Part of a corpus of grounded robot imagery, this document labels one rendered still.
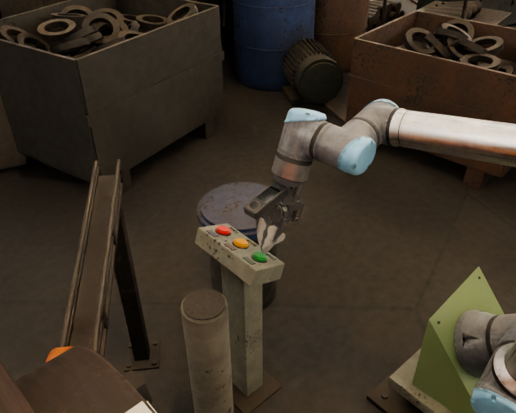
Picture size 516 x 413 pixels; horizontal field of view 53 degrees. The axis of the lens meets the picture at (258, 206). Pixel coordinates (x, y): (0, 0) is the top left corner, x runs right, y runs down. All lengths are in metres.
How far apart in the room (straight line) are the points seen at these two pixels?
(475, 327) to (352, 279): 0.74
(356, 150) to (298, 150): 0.15
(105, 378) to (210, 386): 1.22
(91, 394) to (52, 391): 0.03
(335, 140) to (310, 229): 1.30
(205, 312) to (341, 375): 0.69
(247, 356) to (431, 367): 0.54
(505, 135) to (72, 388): 0.99
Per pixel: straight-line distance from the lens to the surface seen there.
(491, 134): 1.16
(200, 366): 1.45
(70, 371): 0.33
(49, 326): 2.14
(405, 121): 1.22
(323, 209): 2.57
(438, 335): 1.55
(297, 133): 1.21
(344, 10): 4.03
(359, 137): 1.17
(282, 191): 1.26
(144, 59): 2.64
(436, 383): 1.68
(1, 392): 0.28
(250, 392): 1.78
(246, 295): 1.44
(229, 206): 1.83
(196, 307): 1.35
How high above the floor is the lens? 1.49
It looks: 35 degrees down
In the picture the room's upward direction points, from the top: straight up
